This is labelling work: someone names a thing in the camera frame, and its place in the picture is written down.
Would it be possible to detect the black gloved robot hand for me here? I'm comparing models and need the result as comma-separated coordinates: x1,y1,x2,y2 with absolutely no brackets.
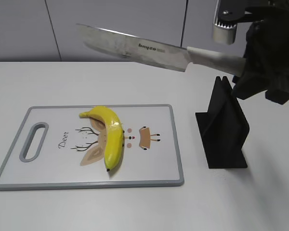
232,0,289,105

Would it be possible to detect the steel cleaver white handle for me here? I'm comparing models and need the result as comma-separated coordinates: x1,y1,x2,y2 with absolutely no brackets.
77,24,246,77

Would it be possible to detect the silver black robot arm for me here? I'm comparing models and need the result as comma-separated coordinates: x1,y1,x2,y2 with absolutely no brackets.
212,0,289,45

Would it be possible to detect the yellow plastic banana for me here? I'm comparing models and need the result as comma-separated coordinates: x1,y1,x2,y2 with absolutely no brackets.
79,106,124,172

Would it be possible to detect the black knife stand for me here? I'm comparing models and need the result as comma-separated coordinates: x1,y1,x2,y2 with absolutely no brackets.
195,76,250,169

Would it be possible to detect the white grey-rimmed cutting board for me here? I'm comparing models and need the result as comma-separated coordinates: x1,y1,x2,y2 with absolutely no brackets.
0,104,184,191

